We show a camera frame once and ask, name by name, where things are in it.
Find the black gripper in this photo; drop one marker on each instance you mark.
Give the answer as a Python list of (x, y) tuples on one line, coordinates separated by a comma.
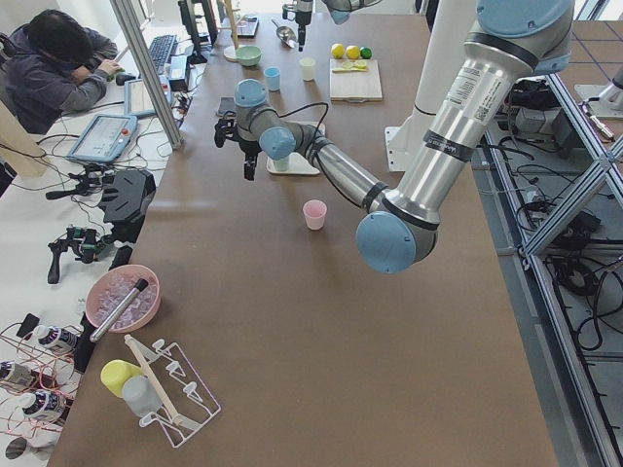
[(248, 149), (302, 18)]

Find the green cup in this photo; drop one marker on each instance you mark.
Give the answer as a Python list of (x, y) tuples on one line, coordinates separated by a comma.
[(281, 165)]

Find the cream cup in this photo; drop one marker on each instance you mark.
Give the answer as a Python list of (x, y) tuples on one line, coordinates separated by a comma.
[(307, 67)]

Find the blue cup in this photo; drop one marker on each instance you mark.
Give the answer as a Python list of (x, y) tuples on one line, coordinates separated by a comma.
[(272, 78)]

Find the pink cup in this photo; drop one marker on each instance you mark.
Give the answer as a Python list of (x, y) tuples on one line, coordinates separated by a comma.
[(314, 211)]

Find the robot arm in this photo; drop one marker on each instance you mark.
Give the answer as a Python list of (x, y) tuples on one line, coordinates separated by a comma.
[(508, 41), (339, 11)]

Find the cream rabbit tray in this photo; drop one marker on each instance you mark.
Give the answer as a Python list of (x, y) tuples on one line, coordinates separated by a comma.
[(298, 164)]

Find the metal scoop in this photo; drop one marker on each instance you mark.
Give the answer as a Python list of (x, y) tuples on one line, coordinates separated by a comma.
[(285, 34)]

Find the whole yellow lemon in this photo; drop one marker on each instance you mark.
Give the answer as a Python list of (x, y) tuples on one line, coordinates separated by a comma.
[(338, 51), (352, 52)]

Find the yellow plastic knife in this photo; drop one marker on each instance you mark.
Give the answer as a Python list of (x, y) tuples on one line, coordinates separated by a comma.
[(340, 70)]

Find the green bowl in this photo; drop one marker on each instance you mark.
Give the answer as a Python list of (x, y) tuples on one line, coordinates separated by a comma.
[(248, 55)]

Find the grey folded cloth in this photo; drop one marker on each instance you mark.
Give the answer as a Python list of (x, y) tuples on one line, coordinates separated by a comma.
[(226, 106)]

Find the wooden cup tree stand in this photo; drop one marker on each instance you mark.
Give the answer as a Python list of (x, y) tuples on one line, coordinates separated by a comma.
[(229, 51)]

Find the wooden cutting board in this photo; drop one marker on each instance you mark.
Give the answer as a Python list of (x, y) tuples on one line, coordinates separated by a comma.
[(356, 87)]

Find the blue teach pendant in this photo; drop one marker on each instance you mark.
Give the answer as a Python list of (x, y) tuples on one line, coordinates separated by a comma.
[(137, 101), (104, 139)]

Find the black keyboard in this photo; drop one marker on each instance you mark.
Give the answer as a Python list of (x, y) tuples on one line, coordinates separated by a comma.
[(161, 49)]

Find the pink bowl with ice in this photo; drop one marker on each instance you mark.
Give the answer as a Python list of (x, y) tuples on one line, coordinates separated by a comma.
[(109, 291)]

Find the seated person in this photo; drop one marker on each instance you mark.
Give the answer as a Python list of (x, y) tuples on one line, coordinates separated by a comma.
[(59, 67)]

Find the yellow cup on rack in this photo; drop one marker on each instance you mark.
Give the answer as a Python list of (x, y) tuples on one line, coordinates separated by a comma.
[(115, 373)]

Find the grey cup on rack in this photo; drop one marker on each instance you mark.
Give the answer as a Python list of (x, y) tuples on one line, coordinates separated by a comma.
[(140, 396)]

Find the wooden stick on rack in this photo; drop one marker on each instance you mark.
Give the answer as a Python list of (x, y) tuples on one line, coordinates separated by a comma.
[(136, 348)]

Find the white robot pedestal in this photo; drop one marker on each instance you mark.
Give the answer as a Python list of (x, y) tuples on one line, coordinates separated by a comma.
[(443, 59)]

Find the aluminium frame post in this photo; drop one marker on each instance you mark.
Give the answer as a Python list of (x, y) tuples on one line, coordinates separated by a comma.
[(127, 19)]

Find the white wire cup rack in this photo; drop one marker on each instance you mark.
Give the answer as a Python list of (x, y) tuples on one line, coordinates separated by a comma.
[(185, 387)]

